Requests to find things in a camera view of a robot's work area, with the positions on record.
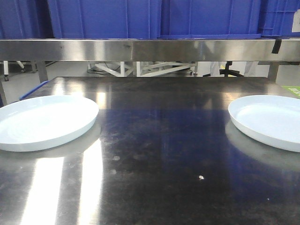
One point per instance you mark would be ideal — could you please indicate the light blue plate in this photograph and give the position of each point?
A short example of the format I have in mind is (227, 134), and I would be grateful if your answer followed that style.
(45, 122)
(270, 119)

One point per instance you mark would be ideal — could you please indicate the black office chair base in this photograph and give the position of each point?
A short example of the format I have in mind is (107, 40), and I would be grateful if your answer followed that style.
(215, 70)

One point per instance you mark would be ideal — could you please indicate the centre blue plastic crate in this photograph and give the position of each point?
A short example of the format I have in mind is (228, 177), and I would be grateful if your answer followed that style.
(210, 19)

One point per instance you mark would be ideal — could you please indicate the blue plastic crate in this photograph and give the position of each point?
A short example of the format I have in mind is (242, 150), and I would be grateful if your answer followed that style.
(210, 19)
(105, 19)
(279, 18)

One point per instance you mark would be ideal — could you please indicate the left blue plastic crate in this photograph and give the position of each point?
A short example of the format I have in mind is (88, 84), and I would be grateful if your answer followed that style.
(105, 19)

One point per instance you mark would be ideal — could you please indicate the black tape strip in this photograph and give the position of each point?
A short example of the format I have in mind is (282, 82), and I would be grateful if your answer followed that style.
(277, 45)

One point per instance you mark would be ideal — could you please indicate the right blue plastic crate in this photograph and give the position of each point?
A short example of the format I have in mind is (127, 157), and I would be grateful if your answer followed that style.
(279, 18)

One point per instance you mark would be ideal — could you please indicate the far left blue crate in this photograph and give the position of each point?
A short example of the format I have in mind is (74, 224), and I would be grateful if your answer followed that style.
(23, 19)

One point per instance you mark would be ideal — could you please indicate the white metal frame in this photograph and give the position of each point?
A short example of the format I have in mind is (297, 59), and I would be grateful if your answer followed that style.
(139, 68)

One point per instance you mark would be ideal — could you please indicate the stainless steel shelf rail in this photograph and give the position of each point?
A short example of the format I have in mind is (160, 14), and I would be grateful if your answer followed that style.
(148, 50)

